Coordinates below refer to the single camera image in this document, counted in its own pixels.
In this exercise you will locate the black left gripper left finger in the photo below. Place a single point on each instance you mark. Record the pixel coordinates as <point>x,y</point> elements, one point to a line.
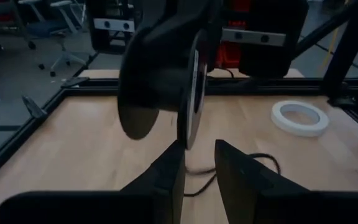
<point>154,199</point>

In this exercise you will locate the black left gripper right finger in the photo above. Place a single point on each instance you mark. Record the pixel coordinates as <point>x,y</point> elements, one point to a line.
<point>259,199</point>

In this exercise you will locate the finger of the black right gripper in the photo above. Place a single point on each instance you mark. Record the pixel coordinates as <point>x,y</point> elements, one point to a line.
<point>269,53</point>
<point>104,43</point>

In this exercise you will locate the white base office chair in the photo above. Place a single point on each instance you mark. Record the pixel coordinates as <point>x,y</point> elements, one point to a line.
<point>64,46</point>

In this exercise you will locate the white tape roll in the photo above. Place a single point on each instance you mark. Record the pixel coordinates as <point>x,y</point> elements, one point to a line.
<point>300,132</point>

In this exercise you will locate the black aluminium table frame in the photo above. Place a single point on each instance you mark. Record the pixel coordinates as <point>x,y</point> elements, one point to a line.
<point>291,87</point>

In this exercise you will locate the black angled bracket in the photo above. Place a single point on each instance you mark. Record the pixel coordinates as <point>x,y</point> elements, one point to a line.
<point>34,107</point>

